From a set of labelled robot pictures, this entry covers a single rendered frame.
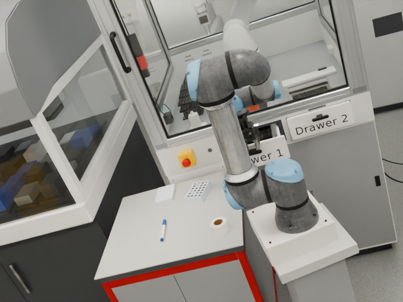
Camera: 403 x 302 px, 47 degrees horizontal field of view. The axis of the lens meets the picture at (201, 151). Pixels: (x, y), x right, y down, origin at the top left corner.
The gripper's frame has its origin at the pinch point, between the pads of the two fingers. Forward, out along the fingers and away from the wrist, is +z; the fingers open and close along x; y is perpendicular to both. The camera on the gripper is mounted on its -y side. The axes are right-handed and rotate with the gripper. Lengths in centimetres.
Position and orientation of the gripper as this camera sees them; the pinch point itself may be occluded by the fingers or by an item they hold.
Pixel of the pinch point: (253, 151)
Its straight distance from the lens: 203.6
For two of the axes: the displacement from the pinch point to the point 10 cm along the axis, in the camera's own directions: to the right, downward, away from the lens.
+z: 3.3, 8.4, 4.3
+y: -0.5, 4.7, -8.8
